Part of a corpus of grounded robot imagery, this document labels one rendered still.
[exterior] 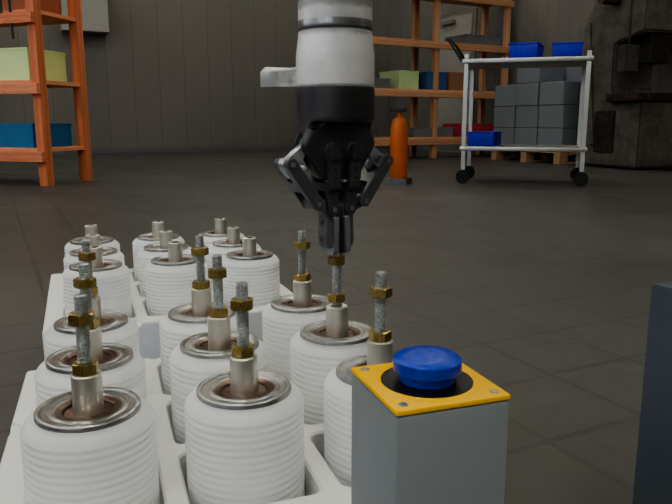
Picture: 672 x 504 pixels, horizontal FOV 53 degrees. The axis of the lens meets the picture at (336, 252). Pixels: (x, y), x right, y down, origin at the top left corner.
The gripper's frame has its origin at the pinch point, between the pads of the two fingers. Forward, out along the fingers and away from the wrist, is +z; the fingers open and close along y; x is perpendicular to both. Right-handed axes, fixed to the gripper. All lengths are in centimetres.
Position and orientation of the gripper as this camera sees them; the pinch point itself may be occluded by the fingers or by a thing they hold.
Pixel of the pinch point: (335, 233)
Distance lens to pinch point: 67.1
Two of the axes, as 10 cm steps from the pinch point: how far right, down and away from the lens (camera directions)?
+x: -5.7, -1.5, 8.1
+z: 0.0, 9.8, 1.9
